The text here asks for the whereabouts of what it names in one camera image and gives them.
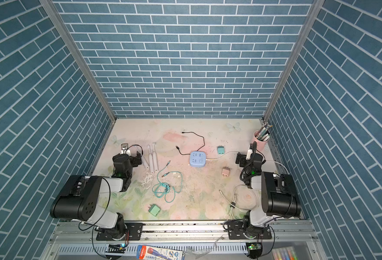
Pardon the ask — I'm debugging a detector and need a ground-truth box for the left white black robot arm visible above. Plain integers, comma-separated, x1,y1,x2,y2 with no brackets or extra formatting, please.
50,152,143,240

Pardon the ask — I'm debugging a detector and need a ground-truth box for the pink pen holder cup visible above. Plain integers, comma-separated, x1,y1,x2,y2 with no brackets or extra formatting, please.
250,130,270,152

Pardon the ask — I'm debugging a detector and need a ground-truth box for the pink plug adapter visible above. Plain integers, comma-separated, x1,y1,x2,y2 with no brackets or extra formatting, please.
221,167,230,177

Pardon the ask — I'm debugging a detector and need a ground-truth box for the white charging cable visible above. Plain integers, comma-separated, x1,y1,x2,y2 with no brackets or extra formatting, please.
218,184,260,221

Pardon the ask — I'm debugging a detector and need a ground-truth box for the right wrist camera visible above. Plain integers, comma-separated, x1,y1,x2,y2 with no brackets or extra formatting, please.
246,148,253,160

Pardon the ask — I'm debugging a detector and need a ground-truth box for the clear plastic bag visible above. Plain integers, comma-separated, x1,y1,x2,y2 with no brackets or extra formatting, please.
184,236,224,259

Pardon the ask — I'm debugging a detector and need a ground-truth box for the teal small plug adapter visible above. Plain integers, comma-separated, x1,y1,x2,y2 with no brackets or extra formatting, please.
217,146,225,155

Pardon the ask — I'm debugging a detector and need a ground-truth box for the white electric toothbrush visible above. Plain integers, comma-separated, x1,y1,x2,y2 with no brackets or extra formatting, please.
152,143,159,172
148,145,155,174

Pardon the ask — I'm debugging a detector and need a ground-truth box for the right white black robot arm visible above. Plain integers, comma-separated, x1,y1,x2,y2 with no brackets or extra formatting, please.
236,152,301,231

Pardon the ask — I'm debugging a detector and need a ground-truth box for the coloured marker set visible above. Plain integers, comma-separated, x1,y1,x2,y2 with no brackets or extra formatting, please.
272,247,299,260

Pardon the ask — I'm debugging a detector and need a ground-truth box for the red blue package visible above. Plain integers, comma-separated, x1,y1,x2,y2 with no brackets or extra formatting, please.
136,245,185,260

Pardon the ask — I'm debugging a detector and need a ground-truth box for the green plug adapter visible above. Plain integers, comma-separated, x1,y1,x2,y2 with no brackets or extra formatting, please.
148,204,161,217

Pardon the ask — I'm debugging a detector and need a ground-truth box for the black cable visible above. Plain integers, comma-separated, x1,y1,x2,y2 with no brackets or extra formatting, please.
175,131,206,157

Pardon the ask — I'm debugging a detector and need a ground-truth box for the teal coiled charging cable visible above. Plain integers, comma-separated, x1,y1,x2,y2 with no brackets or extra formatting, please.
151,171,184,204

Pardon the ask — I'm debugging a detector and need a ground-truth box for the blue power strip cube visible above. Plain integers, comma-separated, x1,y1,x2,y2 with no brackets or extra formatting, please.
189,151,207,168

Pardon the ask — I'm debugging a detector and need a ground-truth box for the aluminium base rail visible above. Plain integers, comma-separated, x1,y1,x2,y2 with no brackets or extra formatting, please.
41,219,326,260

